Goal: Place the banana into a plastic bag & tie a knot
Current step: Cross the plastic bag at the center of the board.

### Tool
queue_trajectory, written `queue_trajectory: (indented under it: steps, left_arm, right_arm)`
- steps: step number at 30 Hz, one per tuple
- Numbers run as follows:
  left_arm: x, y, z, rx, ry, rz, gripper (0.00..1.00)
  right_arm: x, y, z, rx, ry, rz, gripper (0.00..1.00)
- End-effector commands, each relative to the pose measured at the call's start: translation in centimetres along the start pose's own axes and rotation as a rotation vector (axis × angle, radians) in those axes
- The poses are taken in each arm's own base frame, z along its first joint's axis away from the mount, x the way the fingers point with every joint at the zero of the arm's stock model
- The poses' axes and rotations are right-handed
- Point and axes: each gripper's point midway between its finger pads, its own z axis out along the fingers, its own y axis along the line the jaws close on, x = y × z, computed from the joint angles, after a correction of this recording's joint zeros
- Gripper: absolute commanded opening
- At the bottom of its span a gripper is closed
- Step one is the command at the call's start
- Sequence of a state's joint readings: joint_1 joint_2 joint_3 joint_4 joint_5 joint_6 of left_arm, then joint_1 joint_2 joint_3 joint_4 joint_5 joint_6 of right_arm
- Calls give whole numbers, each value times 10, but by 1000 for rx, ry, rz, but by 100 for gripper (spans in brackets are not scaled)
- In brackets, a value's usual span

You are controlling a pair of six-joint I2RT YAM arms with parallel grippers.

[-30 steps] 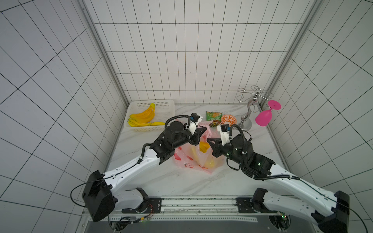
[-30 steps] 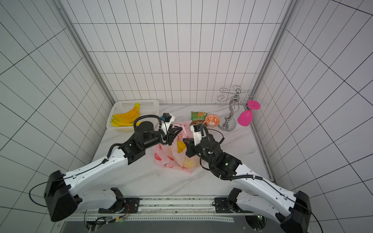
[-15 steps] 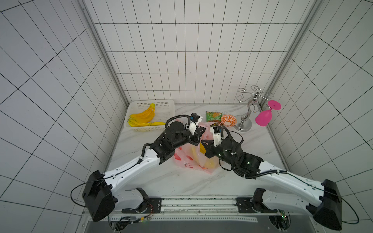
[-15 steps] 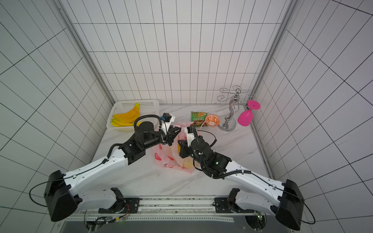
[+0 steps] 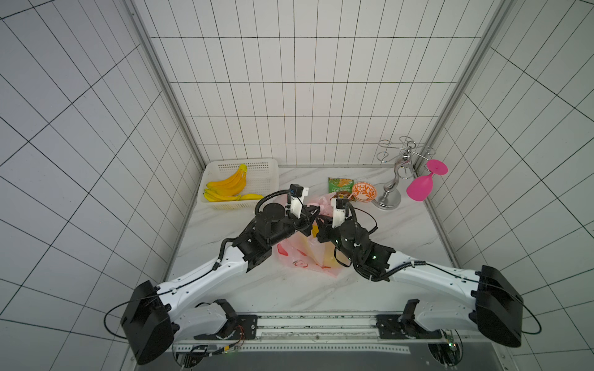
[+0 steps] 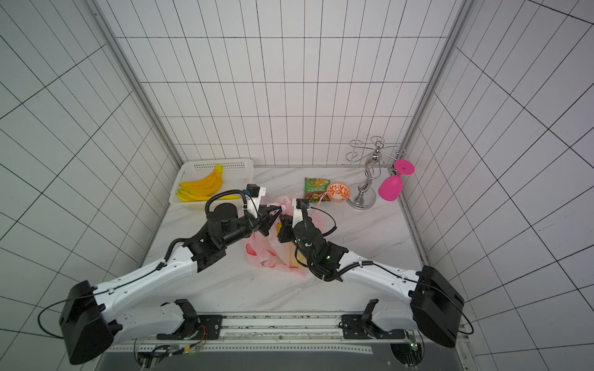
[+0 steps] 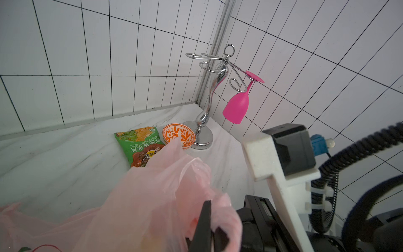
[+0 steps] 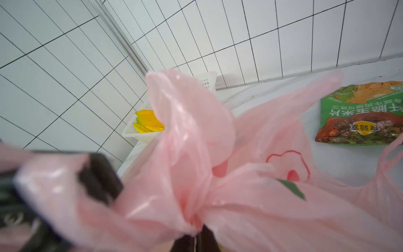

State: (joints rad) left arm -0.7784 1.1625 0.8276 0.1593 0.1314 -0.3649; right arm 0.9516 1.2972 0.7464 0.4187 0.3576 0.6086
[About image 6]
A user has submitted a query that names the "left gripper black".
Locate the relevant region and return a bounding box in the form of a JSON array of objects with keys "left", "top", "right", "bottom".
[{"left": 223, "top": 205, "right": 285, "bottom": 247}]

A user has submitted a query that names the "pink plastic bag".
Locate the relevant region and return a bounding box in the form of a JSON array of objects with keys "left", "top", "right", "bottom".
[{"left": 245, "top": 196, "right": 309, "bottom": 278}]

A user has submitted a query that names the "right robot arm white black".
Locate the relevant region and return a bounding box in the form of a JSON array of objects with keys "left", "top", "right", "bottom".
[{"left": 289, "top": 199, "right": 466, "bottom": 348}]

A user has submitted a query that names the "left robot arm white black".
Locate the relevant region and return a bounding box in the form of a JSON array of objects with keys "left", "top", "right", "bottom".
[{"left": 59, "top": 184, "right": 282, "bottom": 365}]

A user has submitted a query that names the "yellow banana bunch in basket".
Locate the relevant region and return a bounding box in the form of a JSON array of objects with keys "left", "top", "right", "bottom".
[{"left": 170, "top": 162, "right": 248, "bottom": 204}]

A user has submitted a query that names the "green snack packet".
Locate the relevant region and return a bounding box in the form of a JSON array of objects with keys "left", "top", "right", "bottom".
[{"left": 304, "top": 178, "right": 331, "bottom": 202}]

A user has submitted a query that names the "white plastic basket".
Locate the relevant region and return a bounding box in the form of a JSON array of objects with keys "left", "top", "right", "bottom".
[{"left": 169, "top": 159, "right": 253, "bottom": 210}]

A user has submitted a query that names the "magenta plastic wine glass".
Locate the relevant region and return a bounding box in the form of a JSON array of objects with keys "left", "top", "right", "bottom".
[{"left": 378, "top": 159, "right": 415, "bottom": 202}]

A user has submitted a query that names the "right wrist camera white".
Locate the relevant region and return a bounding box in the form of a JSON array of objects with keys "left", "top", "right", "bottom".
[{"left": 292, "top": 198, "right": 309, "bottom": 227}]

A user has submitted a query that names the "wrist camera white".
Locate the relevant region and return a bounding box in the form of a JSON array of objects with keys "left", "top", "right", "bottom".
[
  {"left": 292, "top": 198, "right": 309, "bottom": 227},
  {"left": 241, "top": 183, "right": 265, "bottom": 218}
]

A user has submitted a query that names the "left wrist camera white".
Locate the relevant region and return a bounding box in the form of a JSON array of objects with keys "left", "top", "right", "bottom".
[{"left": 241, "top": 183, "right": 265, "bottom": 218}]

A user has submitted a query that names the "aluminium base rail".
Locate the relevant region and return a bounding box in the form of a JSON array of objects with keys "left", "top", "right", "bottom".
[{"left": 108, "top": 311, "right": 456, "bottom": 363}]

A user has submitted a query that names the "chrome wire glass rack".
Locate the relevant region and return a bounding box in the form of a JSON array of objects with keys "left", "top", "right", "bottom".
[{"left": 346, "top": 136, "right": 405, "bottom": 211}]

